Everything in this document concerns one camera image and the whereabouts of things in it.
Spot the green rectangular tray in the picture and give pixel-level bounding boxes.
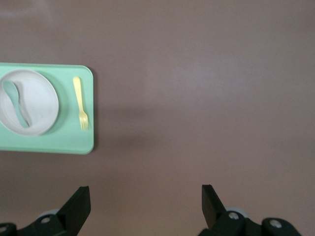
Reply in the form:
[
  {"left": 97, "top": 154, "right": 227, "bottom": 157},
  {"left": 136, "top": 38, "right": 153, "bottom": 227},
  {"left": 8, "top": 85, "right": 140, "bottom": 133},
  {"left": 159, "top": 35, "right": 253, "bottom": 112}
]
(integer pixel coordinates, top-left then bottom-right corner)
[{"left": 0, "top": 62, "right": 95, "bottom": 155}]

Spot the teal plastic spoon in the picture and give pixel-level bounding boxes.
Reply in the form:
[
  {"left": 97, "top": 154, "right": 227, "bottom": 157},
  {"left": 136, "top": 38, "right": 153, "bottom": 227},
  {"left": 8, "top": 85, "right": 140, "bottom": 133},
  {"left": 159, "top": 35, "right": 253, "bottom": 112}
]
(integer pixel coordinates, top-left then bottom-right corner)
[{"left": 1, "top": 80, "right": 31, "bottom": 128}]

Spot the yellow plastic fork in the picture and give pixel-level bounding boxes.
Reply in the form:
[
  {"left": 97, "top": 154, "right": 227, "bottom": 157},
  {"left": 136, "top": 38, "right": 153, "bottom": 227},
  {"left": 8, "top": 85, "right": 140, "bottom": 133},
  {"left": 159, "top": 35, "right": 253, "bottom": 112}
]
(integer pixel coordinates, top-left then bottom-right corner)
[{"left": 72, "top": 76, "right": 89, "bottom": 130}]

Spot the beige round plate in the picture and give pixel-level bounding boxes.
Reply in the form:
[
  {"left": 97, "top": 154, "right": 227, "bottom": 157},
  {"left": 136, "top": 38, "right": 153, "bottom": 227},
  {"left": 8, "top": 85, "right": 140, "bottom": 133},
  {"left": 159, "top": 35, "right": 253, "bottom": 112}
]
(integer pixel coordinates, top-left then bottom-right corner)
[{"left": 0, "top": 69, "right": 60, "bottom": 137}]

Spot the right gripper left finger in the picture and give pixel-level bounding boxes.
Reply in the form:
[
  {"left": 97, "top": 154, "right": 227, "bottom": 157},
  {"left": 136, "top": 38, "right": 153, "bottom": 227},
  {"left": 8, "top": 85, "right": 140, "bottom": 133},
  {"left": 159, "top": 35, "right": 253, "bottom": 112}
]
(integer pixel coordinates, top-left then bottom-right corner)
[{"left": 17, "top": 186, "right": 92, "bottom": 236}]

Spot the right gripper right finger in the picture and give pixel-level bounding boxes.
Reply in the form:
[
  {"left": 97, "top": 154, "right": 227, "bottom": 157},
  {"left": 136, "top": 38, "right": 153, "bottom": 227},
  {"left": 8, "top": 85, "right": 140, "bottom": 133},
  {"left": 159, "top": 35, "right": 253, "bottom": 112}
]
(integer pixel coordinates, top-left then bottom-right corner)
[{"left": 198, "top": 184, "right": 264, "bottom": 236}]

